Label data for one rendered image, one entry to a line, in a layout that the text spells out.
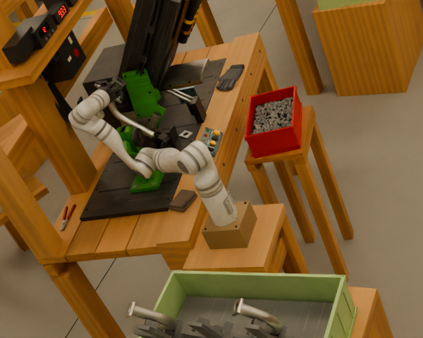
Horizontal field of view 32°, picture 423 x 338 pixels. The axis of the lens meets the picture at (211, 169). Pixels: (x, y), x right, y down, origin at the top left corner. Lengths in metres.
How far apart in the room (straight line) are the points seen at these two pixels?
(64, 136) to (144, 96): 0.38
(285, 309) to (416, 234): 1.44
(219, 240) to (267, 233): 0.17
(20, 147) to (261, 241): 1.07
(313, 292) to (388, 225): 1.49
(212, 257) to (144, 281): 1.43
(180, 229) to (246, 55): 1.21
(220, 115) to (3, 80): 0.97
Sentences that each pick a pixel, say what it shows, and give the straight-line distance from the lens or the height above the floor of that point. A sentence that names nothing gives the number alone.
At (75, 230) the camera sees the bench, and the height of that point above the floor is 0.88.
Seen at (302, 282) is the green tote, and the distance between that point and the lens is 2.37.
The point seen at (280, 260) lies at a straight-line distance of 2.79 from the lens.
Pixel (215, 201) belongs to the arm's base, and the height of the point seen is 1.06.
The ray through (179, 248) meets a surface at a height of 0.86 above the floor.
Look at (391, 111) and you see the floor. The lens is 4.57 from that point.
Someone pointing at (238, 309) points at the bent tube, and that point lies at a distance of 2.00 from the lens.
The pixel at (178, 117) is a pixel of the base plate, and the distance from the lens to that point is 3.46.
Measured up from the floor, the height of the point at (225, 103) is 0.90.
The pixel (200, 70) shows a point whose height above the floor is 1.13.
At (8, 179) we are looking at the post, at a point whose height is 1.27.
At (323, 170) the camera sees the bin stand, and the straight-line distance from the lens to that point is 3.51.
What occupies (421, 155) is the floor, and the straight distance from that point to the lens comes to 4.19.
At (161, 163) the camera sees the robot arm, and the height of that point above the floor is 1.18.
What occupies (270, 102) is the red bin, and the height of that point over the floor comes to 0.88.
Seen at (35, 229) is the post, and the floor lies 1.03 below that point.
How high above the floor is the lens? 2.60
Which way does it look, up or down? 34 degrees down
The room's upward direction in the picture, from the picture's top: 25 degrees counter-clockwise
